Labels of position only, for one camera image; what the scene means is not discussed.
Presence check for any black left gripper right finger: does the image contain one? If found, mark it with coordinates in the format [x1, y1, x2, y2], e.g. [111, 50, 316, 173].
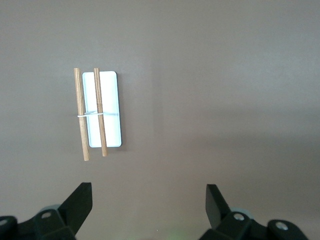
[198, 184, 270, 240]

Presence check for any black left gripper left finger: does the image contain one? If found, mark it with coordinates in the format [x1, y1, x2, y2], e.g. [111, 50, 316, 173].
[17, 182, 94, 240]

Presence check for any white rack with wooden bars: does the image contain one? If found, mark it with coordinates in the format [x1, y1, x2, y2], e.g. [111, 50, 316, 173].
[73, 67, 123, 162]

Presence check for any brown table cover mat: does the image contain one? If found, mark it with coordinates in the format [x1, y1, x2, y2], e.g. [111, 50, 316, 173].
[0, 0, 320, 240]

